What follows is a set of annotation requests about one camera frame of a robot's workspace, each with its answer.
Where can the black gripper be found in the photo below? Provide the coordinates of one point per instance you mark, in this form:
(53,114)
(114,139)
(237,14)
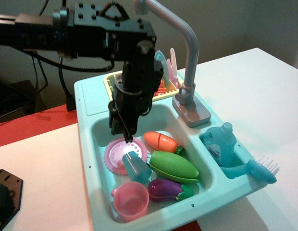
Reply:
(127,106)

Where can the blue plastic tumbler cup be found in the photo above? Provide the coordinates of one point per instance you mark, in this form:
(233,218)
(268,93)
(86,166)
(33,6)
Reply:
(136,168)

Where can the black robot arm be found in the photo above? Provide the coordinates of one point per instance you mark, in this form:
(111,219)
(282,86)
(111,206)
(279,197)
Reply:
(106,33)

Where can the teal toy sink unit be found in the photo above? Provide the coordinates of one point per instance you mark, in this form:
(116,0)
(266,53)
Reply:
(213,190)

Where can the pink scalloped plate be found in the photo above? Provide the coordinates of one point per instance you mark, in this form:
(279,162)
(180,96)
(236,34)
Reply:
(117,148)

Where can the orange toy carrot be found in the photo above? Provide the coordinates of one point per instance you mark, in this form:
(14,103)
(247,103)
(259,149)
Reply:
(161,142)

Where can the yellow dish rack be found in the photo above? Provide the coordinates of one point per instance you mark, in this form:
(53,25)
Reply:
(109,83)

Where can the orange toy crab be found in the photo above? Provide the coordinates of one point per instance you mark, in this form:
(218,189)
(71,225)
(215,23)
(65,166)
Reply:
(161,89)

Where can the green toy corn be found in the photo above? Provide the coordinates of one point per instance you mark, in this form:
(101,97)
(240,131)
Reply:
(173,167)

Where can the purple toy eggplant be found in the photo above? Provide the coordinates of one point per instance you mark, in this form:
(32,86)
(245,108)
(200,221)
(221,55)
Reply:
(162,190)

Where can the pink toy spoon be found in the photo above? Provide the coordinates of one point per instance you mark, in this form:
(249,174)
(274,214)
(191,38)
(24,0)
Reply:
(175,82)

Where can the grey toy faucet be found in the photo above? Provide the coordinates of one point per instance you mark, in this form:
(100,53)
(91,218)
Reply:
(187,105)

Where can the blue plate in rack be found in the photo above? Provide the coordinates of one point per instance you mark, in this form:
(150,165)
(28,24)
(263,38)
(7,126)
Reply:
(159,56)

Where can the blue toy soap bottle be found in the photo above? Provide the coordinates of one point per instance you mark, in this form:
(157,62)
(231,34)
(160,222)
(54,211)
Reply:
(220,142)

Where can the blue dish brush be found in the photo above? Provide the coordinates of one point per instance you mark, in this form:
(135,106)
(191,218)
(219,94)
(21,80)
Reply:
(263,169)

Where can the pink handled cup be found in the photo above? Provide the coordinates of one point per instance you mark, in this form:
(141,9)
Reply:
(131,200)

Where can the black gooseneck clamp mount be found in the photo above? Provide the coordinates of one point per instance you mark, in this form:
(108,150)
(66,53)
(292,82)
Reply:
(70,101)

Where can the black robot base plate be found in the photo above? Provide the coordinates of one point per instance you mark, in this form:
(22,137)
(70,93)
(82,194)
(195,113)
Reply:
(11,188)

